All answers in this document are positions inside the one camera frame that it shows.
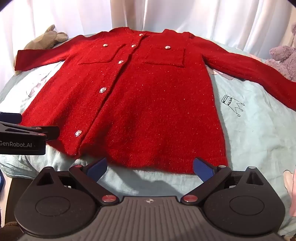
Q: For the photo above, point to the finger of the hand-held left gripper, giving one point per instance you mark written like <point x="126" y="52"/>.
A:
<point x="10" y="117"/>
<point x="49" y="133"/>

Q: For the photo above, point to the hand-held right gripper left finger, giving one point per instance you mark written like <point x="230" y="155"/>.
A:
<point x="98" y="167"/>

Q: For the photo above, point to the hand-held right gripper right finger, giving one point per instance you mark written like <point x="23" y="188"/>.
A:
<point x="203" y="168"/>

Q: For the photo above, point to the red knit cardigan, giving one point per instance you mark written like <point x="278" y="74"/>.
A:
<point x="150" y="104"/>

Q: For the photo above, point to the light green printed bed sheet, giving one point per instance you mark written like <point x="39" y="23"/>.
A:
<point x="242" y="129"/>

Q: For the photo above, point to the beige plush rabbit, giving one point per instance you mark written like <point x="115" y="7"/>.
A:
<point x="44" y="39"/>

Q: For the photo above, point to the purple plush bear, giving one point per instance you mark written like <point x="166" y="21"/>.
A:
<point x="284" y="60"/>

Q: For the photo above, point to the white curtain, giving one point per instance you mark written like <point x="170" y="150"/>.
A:
<point x="208" y="16"/>

